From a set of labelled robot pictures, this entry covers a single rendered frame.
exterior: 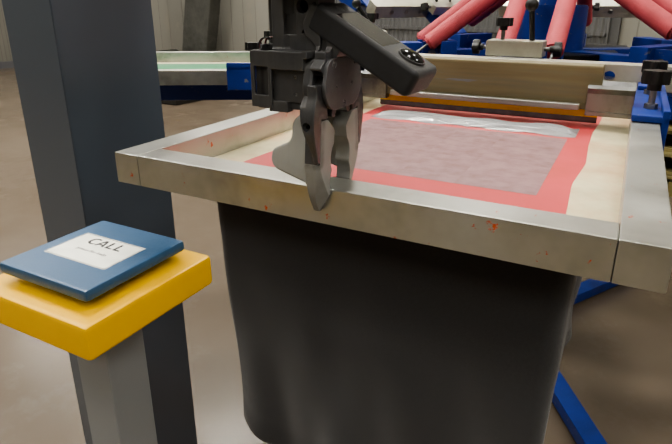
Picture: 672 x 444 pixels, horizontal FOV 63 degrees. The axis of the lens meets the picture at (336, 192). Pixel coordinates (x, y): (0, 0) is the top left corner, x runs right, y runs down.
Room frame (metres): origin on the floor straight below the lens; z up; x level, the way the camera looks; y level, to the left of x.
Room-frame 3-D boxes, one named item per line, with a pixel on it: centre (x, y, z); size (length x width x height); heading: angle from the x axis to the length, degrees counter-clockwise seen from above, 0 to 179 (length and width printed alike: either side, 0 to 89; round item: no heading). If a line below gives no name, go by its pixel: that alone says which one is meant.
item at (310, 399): (0.59, -0.04, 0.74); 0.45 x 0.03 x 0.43; 62
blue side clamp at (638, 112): (0.93, -0.53, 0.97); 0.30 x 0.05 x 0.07; 152
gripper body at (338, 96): (0.53, 0.03, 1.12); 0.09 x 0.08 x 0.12; 62
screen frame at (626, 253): (0.85, -0.18, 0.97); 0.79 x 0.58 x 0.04; 152
